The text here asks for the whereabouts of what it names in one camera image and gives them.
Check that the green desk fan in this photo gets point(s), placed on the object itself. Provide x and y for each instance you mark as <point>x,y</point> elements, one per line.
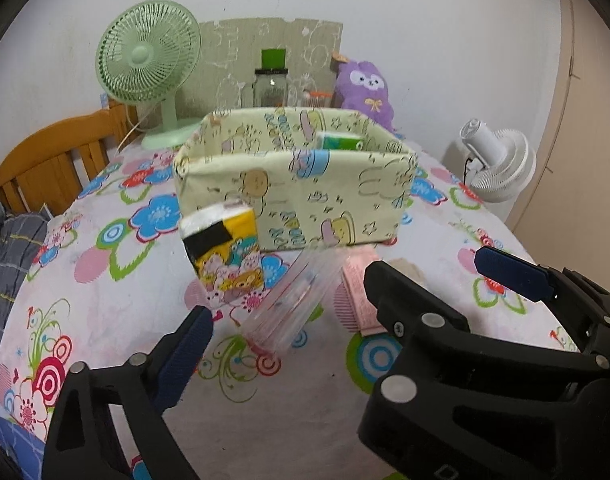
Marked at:
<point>140,55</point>

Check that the pink comb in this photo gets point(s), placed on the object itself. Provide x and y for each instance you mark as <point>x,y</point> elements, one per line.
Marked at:
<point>357,295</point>

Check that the purple plush toy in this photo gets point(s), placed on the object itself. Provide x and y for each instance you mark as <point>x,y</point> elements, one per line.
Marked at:
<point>367,85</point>

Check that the green patterned board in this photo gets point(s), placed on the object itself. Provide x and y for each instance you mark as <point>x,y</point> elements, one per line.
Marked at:
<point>305,45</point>

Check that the yellow cartoon fabric box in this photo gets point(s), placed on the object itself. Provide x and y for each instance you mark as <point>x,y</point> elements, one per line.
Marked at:
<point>285,195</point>

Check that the white floor fan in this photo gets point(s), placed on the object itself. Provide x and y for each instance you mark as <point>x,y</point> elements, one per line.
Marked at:
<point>495,160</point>

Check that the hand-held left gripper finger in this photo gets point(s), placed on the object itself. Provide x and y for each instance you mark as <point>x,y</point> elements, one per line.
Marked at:
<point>185,360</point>

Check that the beige door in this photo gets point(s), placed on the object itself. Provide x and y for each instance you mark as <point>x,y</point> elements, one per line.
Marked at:
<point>590,110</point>

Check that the blue grid bedsheet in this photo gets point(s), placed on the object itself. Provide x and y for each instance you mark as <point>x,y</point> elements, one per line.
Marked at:
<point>5,440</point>

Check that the grey plaid pillow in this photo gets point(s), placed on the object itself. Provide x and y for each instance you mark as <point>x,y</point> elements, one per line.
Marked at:
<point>10,255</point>

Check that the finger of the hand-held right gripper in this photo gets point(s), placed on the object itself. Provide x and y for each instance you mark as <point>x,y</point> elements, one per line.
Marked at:
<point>415,305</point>
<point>510,270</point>

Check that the green tissue packet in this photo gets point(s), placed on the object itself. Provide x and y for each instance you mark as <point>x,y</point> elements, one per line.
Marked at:
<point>340,141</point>

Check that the yellow cartoon tissue packet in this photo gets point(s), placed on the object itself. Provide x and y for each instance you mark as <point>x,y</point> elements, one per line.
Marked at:
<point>225,255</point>

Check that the clear plastic bag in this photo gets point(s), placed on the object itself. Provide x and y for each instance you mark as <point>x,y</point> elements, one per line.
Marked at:
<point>295,300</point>

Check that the glass jar with green lid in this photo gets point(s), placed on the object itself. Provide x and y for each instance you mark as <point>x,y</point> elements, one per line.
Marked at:
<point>272,85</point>

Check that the wooden bed headboard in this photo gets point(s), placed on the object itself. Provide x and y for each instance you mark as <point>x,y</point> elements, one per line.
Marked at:
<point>55,155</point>

